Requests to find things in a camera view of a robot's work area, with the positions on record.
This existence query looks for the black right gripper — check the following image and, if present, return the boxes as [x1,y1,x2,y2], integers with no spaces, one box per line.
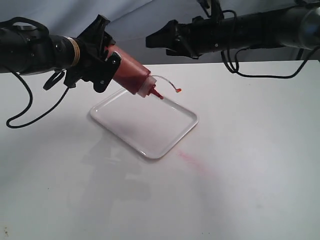
[145,16,225,59]

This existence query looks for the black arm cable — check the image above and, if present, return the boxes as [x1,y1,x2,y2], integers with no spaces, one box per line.
[219,9,320,79]
[5,69,69,129]

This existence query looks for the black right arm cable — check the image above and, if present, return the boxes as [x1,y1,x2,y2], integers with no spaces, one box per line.
[219,9,320,79]

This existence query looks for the red sauce squeeze bottle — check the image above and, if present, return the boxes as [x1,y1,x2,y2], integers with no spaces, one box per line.
[104,44,164,100]

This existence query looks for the black tripod stand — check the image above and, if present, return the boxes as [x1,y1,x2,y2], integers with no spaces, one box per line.
[295,48,308,61]

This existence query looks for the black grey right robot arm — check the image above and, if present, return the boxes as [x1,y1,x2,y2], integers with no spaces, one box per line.
[145,1,320,59]

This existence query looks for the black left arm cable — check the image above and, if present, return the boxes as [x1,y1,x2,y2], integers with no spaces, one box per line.
[5,69,69,129]

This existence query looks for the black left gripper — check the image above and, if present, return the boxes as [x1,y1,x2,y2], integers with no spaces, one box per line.
[63,14,122,93]

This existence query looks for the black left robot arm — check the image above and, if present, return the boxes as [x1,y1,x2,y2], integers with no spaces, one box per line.
[0,15,121,93]

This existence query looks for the white rectangular plastic tray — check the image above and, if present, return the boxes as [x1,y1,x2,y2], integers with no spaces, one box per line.
[89,89,199,160]

